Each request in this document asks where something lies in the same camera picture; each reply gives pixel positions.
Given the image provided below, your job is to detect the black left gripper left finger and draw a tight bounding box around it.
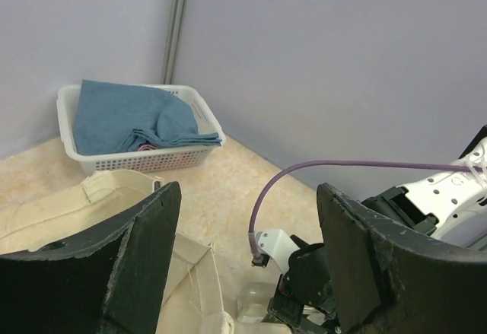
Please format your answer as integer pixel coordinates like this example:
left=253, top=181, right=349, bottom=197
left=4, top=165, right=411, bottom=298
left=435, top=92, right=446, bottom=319
left=1, top=182, right=181, bottom=333

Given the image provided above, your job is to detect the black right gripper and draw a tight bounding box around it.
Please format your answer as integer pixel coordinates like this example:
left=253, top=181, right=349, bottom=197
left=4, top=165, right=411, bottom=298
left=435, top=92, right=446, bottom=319
left=266, top=241, right=341, bottom=333

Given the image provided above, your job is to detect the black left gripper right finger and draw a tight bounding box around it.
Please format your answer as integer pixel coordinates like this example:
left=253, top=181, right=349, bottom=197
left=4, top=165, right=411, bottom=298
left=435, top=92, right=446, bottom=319
left=317, top=183, right=486, bottom=333

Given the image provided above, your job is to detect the cream canvas tote bag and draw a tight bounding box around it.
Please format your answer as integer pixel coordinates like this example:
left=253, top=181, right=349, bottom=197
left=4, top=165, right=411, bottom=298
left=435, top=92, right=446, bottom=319
left=1, top=170, right=234, bottom=333

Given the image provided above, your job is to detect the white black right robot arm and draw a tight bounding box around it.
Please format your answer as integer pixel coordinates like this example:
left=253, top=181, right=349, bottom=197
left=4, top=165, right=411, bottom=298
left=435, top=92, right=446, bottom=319
left=267, top=130, right=486, bottom=333

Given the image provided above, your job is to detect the pink cloth in basket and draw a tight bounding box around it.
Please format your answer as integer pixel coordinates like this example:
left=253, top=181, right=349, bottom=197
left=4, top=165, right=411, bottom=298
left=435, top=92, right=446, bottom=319
left=137, top=143, right=158, bottom=151

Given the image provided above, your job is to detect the white plastic basket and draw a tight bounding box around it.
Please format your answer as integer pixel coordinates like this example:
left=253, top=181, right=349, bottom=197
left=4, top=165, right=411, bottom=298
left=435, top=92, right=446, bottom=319
left=56, top=81, right=226, bottom=175

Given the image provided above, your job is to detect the blue folded towel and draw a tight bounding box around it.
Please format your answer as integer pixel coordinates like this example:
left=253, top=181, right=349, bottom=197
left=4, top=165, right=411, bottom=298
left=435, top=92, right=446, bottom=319
left=72, top=80, right=221, bottom=156

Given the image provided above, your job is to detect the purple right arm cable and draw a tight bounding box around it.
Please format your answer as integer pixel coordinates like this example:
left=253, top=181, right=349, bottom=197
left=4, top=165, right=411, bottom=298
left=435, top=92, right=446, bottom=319
left=247, top=158, right=487, bottom=259

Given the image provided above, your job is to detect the aluminium frame rail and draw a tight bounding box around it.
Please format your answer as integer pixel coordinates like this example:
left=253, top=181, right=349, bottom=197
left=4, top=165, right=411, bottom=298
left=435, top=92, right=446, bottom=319
left=161, top=0, right=186, bottom=84

